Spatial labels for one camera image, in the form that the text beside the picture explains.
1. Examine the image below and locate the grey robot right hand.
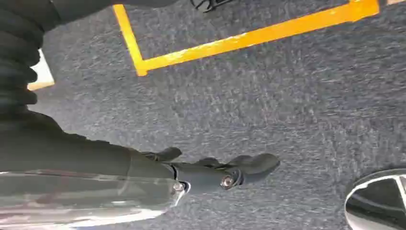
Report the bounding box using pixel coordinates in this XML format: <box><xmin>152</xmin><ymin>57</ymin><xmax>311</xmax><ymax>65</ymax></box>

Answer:
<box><xmin>0</xmin><ymin>112</ymin><xmax>282</xmax><ymax>230</ymax></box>

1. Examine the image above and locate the pale panel with yellow edge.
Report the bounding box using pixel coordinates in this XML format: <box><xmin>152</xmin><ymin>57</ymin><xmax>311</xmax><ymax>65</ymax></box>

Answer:
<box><xmin>27</xmin><ymin>48</ymin><xmax>56</xmax><ymax>92</ymax></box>

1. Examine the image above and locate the short yellow tape strip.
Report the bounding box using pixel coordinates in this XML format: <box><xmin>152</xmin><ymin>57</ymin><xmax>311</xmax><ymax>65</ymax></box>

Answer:
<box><xmin>113</xmin><ymin>3</ymin><xmax>149</xmax><ymax>77</ymax></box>

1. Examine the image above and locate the ribbed dark right arm sleeve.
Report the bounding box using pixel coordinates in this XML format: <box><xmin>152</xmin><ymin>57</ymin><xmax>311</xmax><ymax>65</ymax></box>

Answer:
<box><xmin>0</xmin><ymin>0</ymin><xmax>178</xmax><ymax>117</ymax></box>

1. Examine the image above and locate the long yellow tape strip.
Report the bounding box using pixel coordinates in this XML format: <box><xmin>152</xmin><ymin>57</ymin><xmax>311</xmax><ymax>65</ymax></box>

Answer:
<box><xmin>137</xmin><ymin>0</ymin><xmax>380</xmax><ymax>77</ymax></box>

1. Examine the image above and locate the round black chrome-rimmed object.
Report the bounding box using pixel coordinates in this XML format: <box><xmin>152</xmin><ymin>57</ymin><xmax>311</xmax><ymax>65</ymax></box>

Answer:
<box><xmin>344</xmin><ymin>168</ymin><xmax>406</xmax><ymax>230</ymax></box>

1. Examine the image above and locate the black wire frame object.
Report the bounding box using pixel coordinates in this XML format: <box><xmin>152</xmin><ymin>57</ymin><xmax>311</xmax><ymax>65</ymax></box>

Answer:
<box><xmin>190</xmin><ymin>0</ymin><xmax>236</xmax><ymax>13</ymax></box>

